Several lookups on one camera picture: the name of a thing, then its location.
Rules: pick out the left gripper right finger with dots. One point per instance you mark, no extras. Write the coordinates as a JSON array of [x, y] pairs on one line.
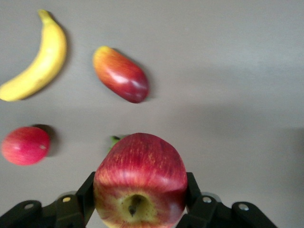
[[206, 213]]

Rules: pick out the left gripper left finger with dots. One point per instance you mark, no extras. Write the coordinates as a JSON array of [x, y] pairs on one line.
[[71, 211]]

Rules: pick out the pink red pomegranate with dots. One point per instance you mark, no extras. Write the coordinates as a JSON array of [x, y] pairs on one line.
[[23, 146]]

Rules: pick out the red yellow mango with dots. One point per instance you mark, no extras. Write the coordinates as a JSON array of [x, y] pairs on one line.
[[118, 73]]

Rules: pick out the brown table cover sheet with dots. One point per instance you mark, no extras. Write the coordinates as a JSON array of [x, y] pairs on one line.
[[213, 71]]

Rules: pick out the dark purple mangosteen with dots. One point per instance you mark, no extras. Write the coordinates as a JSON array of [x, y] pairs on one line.
[[115, 140]]

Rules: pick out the red yellow striped apple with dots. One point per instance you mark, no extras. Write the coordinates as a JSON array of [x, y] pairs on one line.
[[140, 171]]

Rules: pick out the yellow banana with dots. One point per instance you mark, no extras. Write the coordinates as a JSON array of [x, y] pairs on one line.
[[47, 61]]

